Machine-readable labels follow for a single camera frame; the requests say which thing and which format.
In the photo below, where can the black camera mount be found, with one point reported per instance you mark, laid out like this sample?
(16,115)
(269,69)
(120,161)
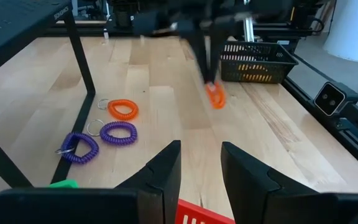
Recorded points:
(356,121)

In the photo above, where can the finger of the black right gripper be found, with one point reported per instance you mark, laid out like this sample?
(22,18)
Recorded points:
(199,53)
(217,53)

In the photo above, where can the red plastic slotted basket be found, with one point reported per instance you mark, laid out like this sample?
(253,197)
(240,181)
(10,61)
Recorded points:
(197,216)

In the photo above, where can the white bulky object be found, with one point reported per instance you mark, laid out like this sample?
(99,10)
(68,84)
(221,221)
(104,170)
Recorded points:
(353,28)

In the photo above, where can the black plastic slotted basket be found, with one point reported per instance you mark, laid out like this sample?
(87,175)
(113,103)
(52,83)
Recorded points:
(256,70)

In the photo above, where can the black table edge rail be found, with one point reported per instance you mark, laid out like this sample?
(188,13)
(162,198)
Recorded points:
(337,146)

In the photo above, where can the aluminium frame post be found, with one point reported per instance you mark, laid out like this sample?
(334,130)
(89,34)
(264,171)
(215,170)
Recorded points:
(249,31)

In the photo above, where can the black table-level camera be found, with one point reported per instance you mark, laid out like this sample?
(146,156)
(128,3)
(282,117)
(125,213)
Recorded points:
(331,99)

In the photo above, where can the green plastic slotted basket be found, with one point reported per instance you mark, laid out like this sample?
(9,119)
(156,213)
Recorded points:
(64,184)

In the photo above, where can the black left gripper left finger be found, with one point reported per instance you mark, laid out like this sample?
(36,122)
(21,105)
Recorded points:
(163,174)

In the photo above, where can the black perforated metal desk shelf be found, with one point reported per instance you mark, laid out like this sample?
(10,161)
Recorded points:
(11,31)

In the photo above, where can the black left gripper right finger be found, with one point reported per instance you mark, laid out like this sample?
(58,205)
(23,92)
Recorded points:
(247,186)

